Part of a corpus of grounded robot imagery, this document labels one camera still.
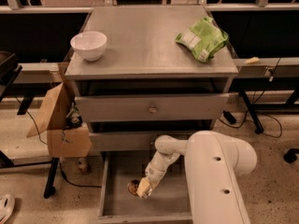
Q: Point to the small bottle on floor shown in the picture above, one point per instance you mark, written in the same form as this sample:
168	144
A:
83	166

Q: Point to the grey drawer cabinet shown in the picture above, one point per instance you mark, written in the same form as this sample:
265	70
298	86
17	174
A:
143	58

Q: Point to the orange soda can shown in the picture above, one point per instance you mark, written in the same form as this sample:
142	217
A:
133	186

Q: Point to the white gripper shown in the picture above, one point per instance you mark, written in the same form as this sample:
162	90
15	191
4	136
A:
153	175

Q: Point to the black table leg right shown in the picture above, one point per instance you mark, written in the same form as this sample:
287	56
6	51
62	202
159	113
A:
249	105

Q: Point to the black power adapter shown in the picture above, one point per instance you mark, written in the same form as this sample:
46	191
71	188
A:
229	117

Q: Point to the green snack bag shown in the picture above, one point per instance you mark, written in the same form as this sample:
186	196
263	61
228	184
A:
203	39

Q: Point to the white ceramic bowl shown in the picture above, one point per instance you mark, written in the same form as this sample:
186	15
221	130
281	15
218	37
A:
89	45

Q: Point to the brown cardboard box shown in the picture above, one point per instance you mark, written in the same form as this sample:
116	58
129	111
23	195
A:
51	119

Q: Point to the black chair caster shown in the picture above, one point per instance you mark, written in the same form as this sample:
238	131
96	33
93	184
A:
291	155

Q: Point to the black desk leg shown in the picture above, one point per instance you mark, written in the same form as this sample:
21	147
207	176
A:
50	189

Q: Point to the bottom grey open drawer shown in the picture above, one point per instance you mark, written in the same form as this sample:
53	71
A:
168	204

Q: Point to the middle grey drawer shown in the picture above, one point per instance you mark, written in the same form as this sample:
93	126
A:
124	141

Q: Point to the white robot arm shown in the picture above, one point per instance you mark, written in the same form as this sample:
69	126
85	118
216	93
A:
213	161

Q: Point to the white shoe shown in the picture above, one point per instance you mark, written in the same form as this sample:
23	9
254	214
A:
7	203

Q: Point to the top grey drawer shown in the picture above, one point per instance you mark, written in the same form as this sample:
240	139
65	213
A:
151	107

